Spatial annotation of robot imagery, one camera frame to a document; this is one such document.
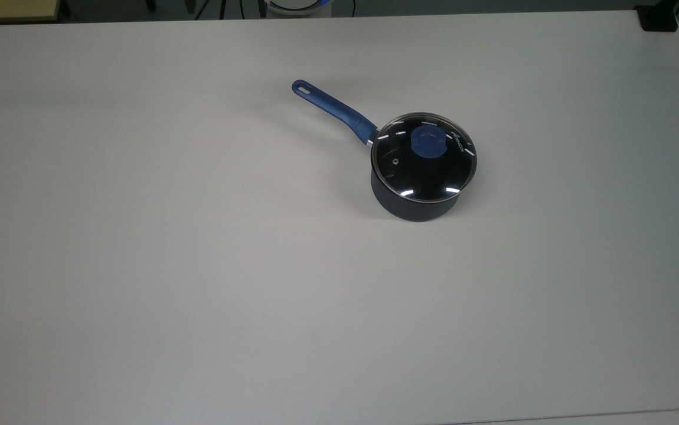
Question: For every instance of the light wooden side table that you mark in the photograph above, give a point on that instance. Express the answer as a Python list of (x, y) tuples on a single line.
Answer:
[(6, 9)]

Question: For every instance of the glass lid blue knob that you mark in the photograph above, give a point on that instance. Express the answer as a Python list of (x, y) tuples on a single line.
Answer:
[(399, 177)]

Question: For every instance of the black pole with clamp base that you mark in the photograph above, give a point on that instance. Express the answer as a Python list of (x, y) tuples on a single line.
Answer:
[(657, 19)]

